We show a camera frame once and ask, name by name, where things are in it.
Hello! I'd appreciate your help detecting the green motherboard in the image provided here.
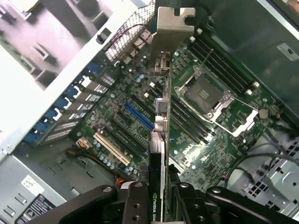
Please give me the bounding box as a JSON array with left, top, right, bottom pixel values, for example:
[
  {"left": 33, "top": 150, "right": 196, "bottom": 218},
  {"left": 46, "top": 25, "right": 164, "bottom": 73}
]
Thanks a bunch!
[{"left": 70, "top": 30, "right": 288, "bottom": 194}]

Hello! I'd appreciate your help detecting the metal disk bay cage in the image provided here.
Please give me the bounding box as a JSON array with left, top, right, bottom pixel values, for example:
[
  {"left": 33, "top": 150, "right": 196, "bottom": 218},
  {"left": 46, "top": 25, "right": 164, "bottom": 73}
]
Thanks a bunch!
[{"left": 230, "top": 137, "right": 299, "bottom": 217}]

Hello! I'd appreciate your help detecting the silver chipset heatsink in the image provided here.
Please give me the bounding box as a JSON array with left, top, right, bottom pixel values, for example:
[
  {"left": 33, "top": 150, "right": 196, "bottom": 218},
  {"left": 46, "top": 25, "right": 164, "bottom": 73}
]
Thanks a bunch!
[{"left": 172, "top": 160, "right": 186, "bottom": 175}]

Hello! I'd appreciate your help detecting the white expansion slot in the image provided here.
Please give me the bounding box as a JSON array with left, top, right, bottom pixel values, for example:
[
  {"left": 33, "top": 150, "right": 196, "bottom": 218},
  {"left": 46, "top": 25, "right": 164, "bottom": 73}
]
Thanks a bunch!
[{"left": 93, "top": 132, "right": 132, "bottom": 167}]

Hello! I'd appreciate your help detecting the black expansion slot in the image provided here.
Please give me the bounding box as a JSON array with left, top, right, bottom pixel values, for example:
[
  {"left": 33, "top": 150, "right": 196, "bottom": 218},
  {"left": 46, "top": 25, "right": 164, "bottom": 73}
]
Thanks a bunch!
[
  {"left": 104, "top": 125, "right": 143, "bottom": 161},
  {"left": 130, "top": 93, "right": 156, "bottom": 119},
  {"left": 115, "top": 109, "right": 150, "bottom": 145}
]

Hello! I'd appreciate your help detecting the grey power supply unit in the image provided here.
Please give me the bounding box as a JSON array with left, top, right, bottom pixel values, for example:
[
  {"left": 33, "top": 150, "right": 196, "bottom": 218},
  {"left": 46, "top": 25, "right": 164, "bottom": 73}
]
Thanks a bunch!
[{"left": 0, "top": 154, "right": 73, "bottom": 224}]

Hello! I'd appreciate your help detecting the black RAM slot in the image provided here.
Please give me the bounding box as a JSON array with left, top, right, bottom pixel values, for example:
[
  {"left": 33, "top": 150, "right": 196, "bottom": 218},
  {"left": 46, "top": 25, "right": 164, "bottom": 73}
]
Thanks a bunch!
[
  {"left": 171, "top": 94, "right": 217, "bottom": 138},
  {"left": 193, "top": 32, "right": 256, "bottom": 91},
  {"left": 189, "top": 35, "right": 252, "bottom": 96},
  {"left": 171, "top": 108, "right": 210, "bottom": 147},
  {"left": 196, "top": 28, "right": 260, "bottom": 88},
  {"left": 150, "top": 83, "right": 213, "bottom": 142},
  {"left": 186, "top": 40, "right": 248, "bottom": 98}
]

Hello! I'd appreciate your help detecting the silver socket cover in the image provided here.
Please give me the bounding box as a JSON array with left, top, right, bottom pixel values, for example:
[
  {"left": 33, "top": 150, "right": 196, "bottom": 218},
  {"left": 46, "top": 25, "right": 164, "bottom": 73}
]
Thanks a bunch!
[{"left": 214, "top": 108, "right": 259, "bottom": 138}]

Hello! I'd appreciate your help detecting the blue expansion slot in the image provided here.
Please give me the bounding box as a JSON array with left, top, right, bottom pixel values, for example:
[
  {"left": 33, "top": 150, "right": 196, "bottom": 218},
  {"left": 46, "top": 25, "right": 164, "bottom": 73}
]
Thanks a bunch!
[{"left": 123, "top": 102, "right": 155, "bottom": 131}]

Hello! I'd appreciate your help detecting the CPU socket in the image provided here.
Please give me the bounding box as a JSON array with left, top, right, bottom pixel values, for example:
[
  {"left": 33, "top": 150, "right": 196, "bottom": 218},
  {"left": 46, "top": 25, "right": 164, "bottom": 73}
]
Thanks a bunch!
[{"left": 174, "top": 67, "right": 234, "bottom": 122}]

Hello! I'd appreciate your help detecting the thin metal locking lever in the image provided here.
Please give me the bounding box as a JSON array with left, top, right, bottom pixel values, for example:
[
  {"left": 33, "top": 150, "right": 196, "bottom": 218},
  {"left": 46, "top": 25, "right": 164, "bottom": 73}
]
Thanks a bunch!
[{"left": 201, "top": 49, "right": 214, "bottom": 70}]

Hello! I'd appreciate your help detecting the black open PC case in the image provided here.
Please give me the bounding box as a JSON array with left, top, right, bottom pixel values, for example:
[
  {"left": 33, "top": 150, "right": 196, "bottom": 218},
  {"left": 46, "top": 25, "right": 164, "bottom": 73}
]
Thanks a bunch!
[{"left": 0, "top": 0, "right": 299, "bottom": 224}]

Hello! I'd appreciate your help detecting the yellow black power wire bundle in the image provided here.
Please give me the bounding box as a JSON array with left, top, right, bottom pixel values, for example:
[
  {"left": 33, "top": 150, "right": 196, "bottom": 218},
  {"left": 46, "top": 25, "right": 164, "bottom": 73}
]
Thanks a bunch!
[{"left": 66, "top": 137, "right": 122, "bottom": 185}]

